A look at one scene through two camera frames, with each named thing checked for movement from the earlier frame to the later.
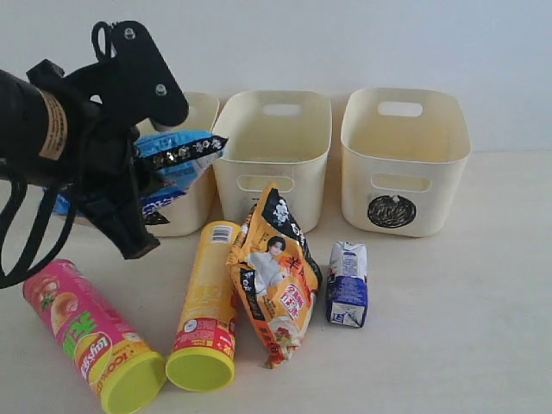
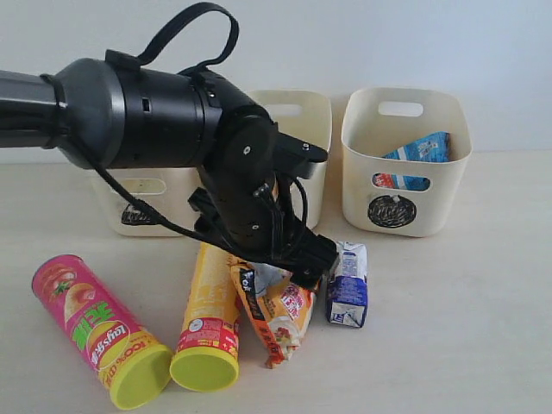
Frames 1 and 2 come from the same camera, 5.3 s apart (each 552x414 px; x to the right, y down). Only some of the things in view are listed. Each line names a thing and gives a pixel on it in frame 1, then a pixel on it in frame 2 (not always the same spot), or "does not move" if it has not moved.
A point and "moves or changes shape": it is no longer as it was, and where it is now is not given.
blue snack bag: x=175 y=160 moves or changes shape
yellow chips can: x=203 y=358 does not move
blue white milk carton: x=347 y=284 does not move
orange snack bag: x=278 y=272 does not move
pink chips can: x=128 y=374 moves or changes shape
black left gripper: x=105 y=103 -> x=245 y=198
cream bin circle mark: x=403 y=158 does not move
